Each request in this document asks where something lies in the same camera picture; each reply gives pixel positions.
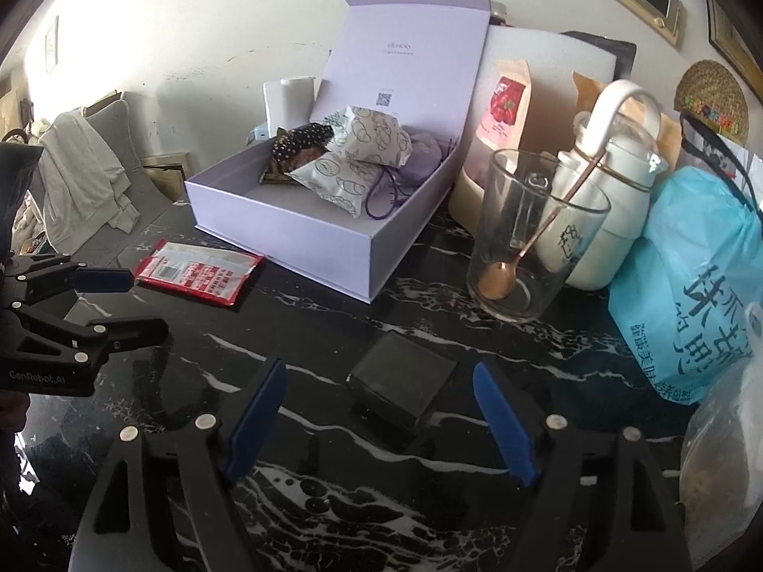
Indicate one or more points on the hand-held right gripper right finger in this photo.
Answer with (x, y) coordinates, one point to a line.
(506, 423)

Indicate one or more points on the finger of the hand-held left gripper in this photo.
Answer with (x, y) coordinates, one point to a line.
(104, 279)
(134, 333)

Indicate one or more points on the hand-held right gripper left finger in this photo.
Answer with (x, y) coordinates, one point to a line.
(256, 423)

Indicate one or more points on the small black box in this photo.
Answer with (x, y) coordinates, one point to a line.
(399, 378)

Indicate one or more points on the black polka dot pouch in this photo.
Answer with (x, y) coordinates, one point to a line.
(298, 140)

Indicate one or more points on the purple tasselled sachet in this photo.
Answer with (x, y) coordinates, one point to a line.
(420, 158)

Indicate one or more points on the white printed pouch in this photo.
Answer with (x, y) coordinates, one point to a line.
(369, 134)
(334, 182)

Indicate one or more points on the lavender gift box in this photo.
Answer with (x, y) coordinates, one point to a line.
(417, 59)

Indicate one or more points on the red flat packet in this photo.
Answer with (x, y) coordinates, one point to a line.
(196, 271)

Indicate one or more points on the white garment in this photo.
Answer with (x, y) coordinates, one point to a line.
(77, 167)

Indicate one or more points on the rose gold spoon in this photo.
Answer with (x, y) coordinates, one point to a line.
(498, 283)

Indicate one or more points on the cardboard box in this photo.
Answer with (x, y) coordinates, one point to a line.
(101, 104)

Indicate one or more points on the patterned snack packet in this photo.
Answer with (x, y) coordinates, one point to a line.
(274, 174)

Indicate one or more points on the clear glass cup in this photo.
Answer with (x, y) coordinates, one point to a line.
(506, 220)

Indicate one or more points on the light blue device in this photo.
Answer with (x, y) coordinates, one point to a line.
(259, 134)

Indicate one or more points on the clear plastic bag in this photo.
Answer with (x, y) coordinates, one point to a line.
(721, 459)

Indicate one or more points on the white kettle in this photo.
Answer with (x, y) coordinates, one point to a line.
(620, 214)

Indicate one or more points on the blue plastic bag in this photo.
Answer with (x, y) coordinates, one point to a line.
(685, 262)

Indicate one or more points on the white paper roll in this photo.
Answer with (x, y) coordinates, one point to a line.
(286, 104)

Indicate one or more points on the red label stand-up pouch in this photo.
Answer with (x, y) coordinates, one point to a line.
(506, 107)

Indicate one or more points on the brown paper bag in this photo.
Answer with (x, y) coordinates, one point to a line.
(587, 92)

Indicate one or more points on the printed paper booklet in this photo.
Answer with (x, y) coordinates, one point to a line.
(715, 152)

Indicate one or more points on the white foam board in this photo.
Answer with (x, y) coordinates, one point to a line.
(548, 47)

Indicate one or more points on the leaning wooden picture frame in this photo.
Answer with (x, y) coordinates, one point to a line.
(173, 176)

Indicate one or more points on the small wall picture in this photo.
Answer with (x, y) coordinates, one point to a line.
(52, 41)

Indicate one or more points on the wooden wall cabinet frame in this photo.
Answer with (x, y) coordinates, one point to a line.
(670, 24)

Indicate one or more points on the dark framed wall picture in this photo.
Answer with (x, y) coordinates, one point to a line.
(733, 36)

